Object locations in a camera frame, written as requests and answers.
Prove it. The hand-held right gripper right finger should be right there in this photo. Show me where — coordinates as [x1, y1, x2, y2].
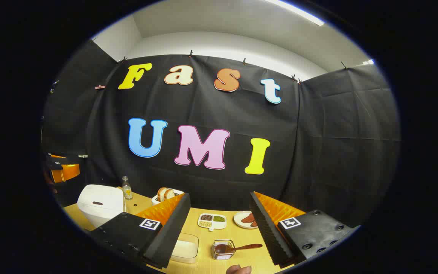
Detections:
[249, 191, 356, 267]

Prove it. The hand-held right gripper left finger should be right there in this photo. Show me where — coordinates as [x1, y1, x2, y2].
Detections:
[89, 192, 191, 270]

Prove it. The clear box of rice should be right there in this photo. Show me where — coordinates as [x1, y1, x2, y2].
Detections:
[170, 232, 200, 264]

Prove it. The brown wooden spoon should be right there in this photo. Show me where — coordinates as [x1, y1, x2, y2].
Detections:
[214, 244, 263, 255]

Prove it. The metal wire chopstick holder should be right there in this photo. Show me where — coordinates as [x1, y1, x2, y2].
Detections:
[212, 239, 236, 260]

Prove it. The white rice cooker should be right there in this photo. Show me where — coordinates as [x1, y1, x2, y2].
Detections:
[77, 185, 125, 229]

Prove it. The white round plate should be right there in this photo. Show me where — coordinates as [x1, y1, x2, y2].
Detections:
[233, 211, 259, 229]

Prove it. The white toaster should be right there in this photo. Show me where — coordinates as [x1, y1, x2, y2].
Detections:
[151, 189, 184, 206]

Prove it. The white divided bean dish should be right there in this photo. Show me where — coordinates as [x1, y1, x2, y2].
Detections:
[198, 213, 227, 231]

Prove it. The small glass bottle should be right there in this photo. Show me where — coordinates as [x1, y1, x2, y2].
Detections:
[122, 176, 133, 200]

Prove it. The black backdrop cloth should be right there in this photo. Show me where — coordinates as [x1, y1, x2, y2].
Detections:
[41, 40, 401, 229]

